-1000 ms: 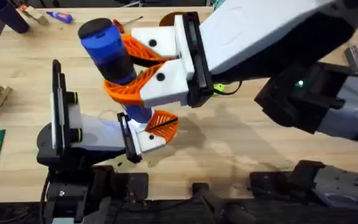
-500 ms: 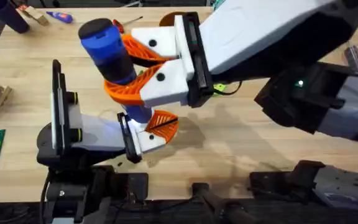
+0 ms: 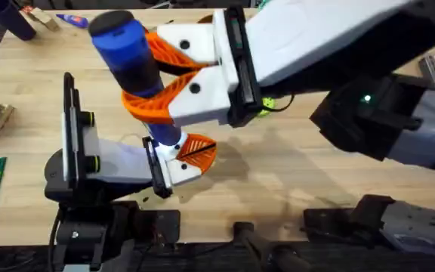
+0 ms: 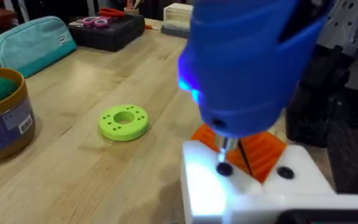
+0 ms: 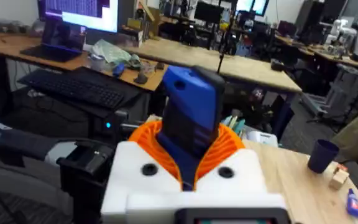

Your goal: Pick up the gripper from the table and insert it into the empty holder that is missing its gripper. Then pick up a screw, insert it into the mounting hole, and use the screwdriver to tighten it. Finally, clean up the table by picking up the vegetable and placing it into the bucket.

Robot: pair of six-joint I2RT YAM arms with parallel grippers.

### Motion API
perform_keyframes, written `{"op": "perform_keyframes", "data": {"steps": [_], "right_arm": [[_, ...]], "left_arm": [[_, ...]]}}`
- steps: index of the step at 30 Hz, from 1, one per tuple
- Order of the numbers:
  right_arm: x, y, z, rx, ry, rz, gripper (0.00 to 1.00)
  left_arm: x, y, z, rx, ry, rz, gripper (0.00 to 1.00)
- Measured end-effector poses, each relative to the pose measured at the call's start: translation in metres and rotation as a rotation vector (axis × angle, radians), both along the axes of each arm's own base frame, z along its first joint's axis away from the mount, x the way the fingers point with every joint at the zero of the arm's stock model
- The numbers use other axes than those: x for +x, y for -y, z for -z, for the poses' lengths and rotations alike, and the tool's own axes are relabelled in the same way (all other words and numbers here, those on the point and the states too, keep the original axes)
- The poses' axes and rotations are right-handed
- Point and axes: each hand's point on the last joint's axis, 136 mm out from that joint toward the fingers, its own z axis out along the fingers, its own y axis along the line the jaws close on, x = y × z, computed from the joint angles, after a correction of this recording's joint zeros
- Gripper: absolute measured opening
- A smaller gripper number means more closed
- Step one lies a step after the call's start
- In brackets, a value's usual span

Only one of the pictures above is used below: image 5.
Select blue tube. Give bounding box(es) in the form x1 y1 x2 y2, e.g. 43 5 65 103
346 188 358 218

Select black computer mouse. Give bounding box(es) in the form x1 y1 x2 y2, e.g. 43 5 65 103
133 73 149 85

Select blue computer mouse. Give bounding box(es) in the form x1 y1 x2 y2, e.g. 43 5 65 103
112 63 126 77

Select black box-shaped device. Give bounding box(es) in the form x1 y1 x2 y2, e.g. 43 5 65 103
57 139 115 224

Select lit computer monitor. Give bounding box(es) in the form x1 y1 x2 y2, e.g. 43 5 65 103
37 0 119 34

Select black keyboard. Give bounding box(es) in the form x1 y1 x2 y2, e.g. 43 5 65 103
17 68 127 110

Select wooden desk with black legs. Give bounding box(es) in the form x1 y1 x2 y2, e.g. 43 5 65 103
0 32 169 94

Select blue electric screwdriver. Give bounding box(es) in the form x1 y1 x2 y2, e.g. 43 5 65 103
155 64 226 192

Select long wooden desk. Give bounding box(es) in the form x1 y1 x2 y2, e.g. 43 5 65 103
124 36 303 141

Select white robot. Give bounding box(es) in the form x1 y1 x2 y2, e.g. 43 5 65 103
325 18 358 47

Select black monitor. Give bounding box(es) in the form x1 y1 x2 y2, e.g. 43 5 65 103
193 1 225 24

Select right gripper white and orange right finger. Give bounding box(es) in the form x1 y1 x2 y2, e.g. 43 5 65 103
195 123 269 192

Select small wooden block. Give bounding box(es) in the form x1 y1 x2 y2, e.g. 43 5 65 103
328 164 350 191

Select black computer tower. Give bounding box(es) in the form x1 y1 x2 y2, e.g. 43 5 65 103
90 109 150 144

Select dark blue cup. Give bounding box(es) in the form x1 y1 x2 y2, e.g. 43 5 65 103
307 139 341 174

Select black laptop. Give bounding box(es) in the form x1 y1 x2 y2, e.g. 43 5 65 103
19 18 87 63

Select right gripper white and orange left finger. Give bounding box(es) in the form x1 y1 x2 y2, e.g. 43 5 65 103
101 120 184 216

